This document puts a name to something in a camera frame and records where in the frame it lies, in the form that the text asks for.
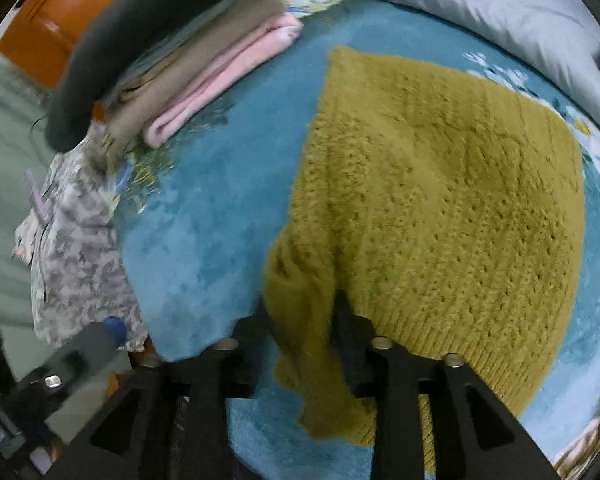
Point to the blue floral blanket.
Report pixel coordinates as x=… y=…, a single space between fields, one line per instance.
x=205 y=200

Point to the brown folded cloth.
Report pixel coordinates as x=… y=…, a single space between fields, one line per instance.
x=205 y=40

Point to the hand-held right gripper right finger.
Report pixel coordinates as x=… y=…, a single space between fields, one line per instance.
x=351 y=345

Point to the grey floral patterned garment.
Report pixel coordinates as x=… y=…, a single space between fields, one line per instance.
x=75 y=240

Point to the pink folded cloth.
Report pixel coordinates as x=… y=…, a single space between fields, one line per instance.
x=220 y=75

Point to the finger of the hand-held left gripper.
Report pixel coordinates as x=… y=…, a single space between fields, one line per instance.
x=87 y=347

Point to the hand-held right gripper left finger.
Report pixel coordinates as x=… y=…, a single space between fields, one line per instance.
x=244 y=357

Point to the mustard yellow knitted sweater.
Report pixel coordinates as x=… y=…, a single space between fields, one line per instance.
x=430 y=185

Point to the dark grey cloth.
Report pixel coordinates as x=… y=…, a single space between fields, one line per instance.
x=120 y=35

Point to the orange wooden furniture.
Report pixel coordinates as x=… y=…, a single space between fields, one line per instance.
x=45 y=25

